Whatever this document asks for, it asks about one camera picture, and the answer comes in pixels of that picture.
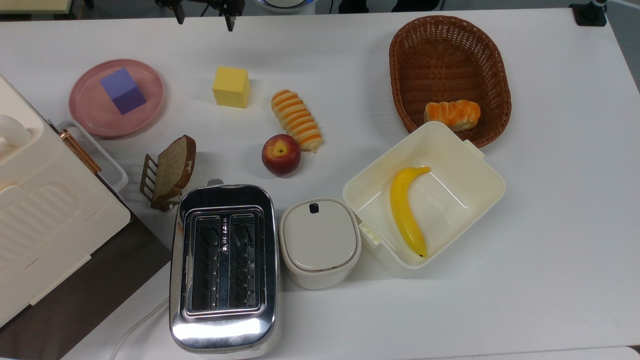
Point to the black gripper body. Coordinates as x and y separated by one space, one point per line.
225 4

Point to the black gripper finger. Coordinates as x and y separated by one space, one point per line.
179 14
230 19

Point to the yellow cube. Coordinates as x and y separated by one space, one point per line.
231 87

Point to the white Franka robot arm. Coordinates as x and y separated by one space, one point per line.
285 3

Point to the purple cube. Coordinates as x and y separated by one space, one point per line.
122 90

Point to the long striped bread roll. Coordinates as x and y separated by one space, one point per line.
297 120

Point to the pink plate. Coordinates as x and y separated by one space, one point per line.
90 107

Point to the red apple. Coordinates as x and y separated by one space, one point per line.
281 156

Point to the beige side table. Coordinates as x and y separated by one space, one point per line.
30 5

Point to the brown bread slice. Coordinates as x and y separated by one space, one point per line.
172 167

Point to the brown wicker basket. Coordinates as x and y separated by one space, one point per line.
440 60

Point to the small white lidded bin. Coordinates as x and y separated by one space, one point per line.
319 240

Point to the short striped bread roll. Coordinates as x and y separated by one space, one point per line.
452 115

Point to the yellow banana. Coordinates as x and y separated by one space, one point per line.
404 210

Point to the cream open plastic box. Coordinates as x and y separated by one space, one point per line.
460 200

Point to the silver two-slot toaster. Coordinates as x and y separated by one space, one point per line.
222 330

